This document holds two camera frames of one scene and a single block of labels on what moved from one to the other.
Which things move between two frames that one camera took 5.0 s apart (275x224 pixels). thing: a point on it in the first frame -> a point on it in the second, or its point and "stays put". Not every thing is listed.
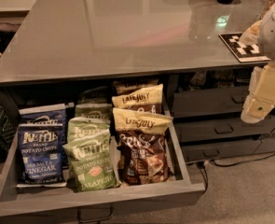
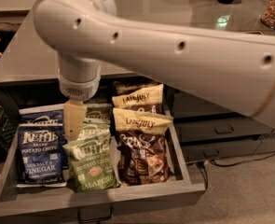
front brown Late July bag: (142, 146) stays put
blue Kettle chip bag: (40, 156) stays put
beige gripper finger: (259, 103) -> (75, 112)
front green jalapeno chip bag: (91, 163) stays put
